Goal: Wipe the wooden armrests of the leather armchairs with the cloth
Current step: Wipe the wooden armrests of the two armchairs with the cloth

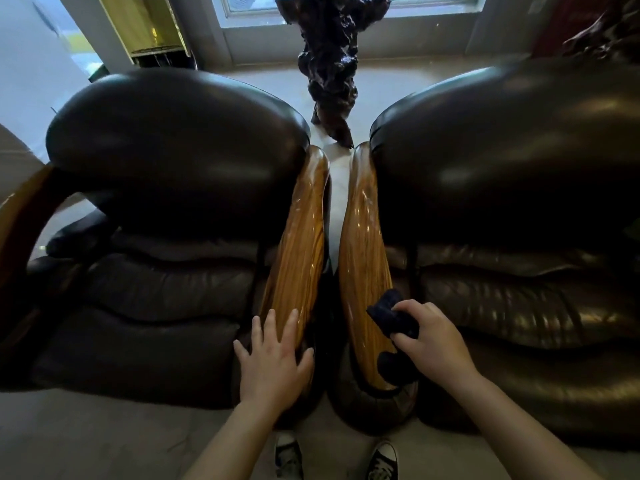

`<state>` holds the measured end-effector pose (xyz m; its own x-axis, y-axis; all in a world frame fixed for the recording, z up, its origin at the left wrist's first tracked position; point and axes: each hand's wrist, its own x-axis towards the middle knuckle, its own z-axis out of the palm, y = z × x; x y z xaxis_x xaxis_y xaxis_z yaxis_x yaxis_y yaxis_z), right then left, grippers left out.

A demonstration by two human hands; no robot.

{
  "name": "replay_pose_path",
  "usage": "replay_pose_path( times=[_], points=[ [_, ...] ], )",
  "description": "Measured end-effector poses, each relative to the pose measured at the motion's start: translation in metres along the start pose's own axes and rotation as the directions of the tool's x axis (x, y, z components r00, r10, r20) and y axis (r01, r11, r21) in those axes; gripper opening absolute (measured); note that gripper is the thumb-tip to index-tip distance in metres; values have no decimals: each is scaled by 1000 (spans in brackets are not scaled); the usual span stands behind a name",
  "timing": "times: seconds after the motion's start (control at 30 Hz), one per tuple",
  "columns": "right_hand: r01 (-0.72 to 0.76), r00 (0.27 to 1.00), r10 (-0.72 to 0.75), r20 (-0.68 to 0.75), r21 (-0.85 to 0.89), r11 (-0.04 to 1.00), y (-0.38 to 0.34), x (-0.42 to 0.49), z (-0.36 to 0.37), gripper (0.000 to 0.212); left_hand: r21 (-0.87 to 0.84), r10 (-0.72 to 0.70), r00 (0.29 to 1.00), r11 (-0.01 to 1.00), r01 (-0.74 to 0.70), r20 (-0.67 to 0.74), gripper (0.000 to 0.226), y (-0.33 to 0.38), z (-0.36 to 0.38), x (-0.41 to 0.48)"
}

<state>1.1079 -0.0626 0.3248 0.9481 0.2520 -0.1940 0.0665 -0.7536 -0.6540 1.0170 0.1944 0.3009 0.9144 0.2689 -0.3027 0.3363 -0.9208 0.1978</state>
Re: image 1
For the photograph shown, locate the person's left hand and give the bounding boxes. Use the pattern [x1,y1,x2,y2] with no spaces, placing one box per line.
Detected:
[233,309,316,420]

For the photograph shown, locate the person's right hand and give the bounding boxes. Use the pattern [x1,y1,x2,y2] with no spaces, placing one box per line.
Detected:
[390,299,482,394]

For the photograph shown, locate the dark blue cleaning cloth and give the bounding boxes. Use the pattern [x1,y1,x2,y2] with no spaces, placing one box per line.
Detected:
[366,289,421,386]

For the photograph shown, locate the person's right forearm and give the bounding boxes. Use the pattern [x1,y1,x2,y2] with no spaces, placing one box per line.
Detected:
[447,370,608,480]

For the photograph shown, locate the person's left forearm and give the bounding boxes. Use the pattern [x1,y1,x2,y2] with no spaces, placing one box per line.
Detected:
[181,401,293,480]

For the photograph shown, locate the person's left black sneaker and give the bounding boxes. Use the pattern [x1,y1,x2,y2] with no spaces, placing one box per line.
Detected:
[274,435,305,480]

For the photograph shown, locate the person's black sneaker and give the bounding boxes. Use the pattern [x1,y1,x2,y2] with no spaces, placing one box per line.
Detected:
[367,441,400,480]
[274,435,305,480]

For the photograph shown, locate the person's right black sneaker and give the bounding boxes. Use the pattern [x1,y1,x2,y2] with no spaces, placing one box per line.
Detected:
[367,441,400,480]

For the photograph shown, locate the brown leather armchair wooden arms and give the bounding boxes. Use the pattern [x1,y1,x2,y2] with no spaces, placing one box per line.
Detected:
[0,67,333,430]

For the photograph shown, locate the dark root carving stand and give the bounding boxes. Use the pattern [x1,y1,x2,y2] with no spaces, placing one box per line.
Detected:
[274,0,392,149]

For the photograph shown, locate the yellow glass cabinet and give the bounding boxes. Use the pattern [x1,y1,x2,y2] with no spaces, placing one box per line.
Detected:
[96,0,194,70]

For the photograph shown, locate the red wooden panel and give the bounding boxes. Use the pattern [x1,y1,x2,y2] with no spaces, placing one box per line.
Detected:
[531,0,608,58]

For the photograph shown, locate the dark gnarled wood carving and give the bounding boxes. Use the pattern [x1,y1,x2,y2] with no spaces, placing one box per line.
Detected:
[562,0,640,65]

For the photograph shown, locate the white window frame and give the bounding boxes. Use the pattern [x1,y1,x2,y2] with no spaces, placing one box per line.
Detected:
[210,0,488,65]

